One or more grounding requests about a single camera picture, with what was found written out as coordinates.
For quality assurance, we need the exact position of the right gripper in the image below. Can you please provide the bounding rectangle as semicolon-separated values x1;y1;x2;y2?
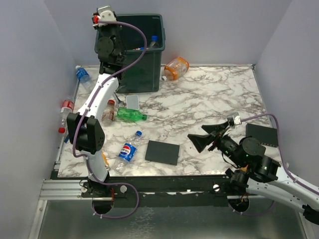
187;120;245;167

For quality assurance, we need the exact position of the blue label water bottle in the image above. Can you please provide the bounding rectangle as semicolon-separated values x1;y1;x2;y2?
148;35;160;49

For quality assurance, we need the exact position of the large orange jar bottle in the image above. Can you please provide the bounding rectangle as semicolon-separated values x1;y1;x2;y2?
162;57;189;81

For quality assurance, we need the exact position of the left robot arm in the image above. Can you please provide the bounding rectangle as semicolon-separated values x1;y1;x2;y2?
67;6;125;197

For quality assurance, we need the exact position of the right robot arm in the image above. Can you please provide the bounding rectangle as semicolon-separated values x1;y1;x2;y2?
187;122;319;224

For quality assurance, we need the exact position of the dark green bin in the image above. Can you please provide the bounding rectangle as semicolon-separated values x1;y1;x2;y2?
94;14;166;94

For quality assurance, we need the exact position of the black flat box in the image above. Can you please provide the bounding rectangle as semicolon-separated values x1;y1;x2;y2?
145;140;180;166

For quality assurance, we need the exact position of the black box at right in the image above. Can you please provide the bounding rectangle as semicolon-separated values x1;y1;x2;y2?
246;123;279;147

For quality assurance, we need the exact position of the blue water bottle far left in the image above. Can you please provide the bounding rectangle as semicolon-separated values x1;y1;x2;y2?
75;66;95;92

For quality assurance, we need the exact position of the Pepsi bottle near front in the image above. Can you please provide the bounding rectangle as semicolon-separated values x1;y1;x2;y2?
114;130;143;173

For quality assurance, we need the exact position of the white smartphone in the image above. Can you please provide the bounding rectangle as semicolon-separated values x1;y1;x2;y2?
126;95;140;110

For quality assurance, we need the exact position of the green crushed bottle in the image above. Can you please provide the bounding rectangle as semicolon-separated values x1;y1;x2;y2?
117;107;148;122

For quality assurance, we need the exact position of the steel wrench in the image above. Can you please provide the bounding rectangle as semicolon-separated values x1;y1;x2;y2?
113;93;125;107

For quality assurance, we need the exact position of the small red cap bottle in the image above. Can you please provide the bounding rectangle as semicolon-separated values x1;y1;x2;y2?
102;100;115;126

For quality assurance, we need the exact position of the red cola bottle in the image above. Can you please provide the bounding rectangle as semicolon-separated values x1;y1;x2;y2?
58;98;74;133

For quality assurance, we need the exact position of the yellow utility knife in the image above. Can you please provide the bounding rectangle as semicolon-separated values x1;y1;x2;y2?
101;153;110;170

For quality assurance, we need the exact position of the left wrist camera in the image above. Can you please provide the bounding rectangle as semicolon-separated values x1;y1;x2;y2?
92;5;117;27

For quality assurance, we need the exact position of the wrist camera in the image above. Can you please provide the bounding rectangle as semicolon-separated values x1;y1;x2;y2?
227;112;242;127
92;5;117;27

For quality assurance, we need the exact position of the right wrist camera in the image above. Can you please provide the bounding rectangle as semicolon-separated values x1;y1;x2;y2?
227;112;242;127

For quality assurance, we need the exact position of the black mounting rail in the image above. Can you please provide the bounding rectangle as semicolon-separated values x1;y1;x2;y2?
49;171;250;209

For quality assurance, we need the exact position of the aluminium frame rail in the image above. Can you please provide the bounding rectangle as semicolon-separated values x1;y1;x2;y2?
28;180;112;239

